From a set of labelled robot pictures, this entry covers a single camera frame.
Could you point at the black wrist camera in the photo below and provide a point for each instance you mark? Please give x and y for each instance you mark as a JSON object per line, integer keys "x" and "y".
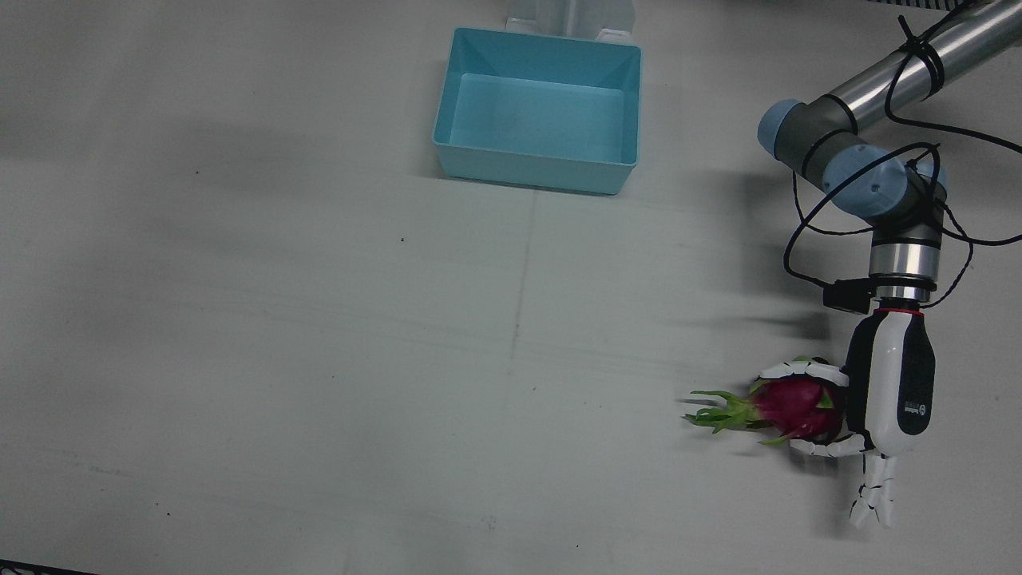
{"x": 846, "y": 297}

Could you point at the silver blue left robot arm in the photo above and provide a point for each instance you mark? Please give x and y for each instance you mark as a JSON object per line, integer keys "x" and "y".
{"x": 870, "y": 184}

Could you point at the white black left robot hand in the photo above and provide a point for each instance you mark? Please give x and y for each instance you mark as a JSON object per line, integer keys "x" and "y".
{"x": 886, "y": 375}

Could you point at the pink dragon fruit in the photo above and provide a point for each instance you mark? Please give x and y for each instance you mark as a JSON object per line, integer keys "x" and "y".
{"x": 794, "y": 407}

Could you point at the light blue empty plastic bin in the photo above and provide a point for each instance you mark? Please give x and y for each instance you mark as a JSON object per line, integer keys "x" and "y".
{"x": 535, "y": 112}

